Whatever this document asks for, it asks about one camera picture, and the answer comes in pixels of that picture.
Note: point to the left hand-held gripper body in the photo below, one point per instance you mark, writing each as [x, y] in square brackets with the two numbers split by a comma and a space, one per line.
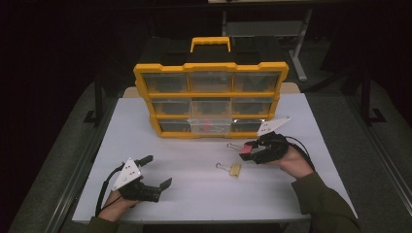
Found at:
[129, 174]

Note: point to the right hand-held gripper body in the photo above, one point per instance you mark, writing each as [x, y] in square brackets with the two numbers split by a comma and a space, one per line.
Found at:
[275, 149]

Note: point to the yellow binder clip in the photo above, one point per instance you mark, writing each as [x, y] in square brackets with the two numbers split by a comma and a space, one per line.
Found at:
[235, 170]

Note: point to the clear plastic drawer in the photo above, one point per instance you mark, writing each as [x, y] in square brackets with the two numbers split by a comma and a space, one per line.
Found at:
[210, 110]

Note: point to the yellow and black drawer organizer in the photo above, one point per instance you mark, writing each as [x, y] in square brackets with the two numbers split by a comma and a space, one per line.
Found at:
[210, 67]

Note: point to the person's left hand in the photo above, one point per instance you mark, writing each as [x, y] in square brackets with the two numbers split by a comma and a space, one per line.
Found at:
[113, 207]

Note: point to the black metal stand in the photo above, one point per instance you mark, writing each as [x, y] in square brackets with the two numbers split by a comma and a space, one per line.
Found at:
[98, 103]
[366, 97]

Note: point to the grid of clear drawers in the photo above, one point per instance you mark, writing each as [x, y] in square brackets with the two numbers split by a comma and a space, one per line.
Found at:
[166, 82]

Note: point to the grey metal desk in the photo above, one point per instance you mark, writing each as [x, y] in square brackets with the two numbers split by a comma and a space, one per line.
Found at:
[259, 29]

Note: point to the metal rail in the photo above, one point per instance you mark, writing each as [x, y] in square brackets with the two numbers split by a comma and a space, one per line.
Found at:
[79, 176]
[388, 161]

